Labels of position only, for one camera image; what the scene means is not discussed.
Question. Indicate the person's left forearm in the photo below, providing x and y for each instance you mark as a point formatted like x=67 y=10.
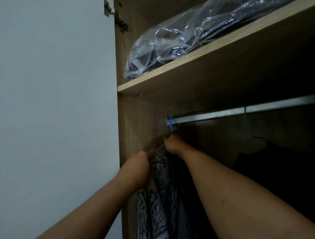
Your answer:
x=91 y=209

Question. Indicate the wooden wardrobe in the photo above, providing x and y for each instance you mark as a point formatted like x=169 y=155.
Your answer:
x=211 y=81

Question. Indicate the person's left fingers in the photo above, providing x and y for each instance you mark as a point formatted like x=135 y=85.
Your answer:
x=150 y=153

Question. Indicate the metal closet rail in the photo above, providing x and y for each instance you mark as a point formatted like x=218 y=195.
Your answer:
x=236 y=112

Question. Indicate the person's right forearm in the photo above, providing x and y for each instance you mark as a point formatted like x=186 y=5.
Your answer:
x=241 y=199

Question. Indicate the person's right fingers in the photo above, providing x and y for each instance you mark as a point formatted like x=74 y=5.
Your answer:
x=168 y=141

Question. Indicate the person's right hand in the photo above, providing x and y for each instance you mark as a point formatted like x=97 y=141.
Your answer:
x=175 y=145

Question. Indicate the dark clothes hanger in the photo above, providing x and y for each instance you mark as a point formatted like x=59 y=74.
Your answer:
x=251 y=133

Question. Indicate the black hanging garment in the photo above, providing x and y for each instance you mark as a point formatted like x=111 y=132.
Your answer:
x=278 y=177

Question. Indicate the black white patterned garment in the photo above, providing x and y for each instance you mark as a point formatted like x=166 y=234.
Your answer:
x=160 y=197

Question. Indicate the metal door hinge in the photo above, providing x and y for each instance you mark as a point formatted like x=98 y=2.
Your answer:
x=115 y=16

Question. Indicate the white wardrobe door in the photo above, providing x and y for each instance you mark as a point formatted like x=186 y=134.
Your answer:
x=57 y=118

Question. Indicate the clear plastic storage bag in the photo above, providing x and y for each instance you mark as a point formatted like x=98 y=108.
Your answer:
x=187 y=32

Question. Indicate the blue clothes hanger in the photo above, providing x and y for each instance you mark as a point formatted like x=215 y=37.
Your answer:
x=171 y=123

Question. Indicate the person's left hand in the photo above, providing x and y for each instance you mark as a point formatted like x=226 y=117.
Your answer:
x=137 y=167

